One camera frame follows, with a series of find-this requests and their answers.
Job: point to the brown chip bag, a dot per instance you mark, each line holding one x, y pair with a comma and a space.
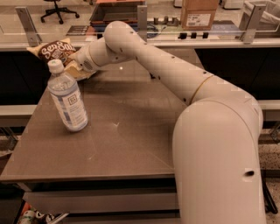
58, 50

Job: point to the grey table drawer unit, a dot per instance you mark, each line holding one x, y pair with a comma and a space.
142, 196

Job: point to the black floor bar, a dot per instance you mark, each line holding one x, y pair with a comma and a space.
270, 205

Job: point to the cans under table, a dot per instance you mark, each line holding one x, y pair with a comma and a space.
29, 215

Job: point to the clear plastic water bottle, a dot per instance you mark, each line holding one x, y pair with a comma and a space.
66, 96

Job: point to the left metal glass bracket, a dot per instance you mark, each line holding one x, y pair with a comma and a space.
31, 33

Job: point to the black office chair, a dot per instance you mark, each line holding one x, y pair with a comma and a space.
58, 10

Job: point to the middle metal glass bracket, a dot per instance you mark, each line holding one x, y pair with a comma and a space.
142, 21

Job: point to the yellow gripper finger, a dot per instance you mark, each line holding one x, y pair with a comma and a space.
74, 71

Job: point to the cardboard box with label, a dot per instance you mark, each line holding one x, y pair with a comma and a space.
198, 15

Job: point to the open dark tray box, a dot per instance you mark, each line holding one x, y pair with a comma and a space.
106, 11

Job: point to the metal glass bracket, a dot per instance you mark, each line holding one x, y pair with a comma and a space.
249, 34
31, 33
142, 21

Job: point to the right metal glass bracket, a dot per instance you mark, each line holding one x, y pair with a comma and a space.
249, 34

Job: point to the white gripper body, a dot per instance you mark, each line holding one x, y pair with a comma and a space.
83, 59

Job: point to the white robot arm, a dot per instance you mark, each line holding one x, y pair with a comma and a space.
215, 139

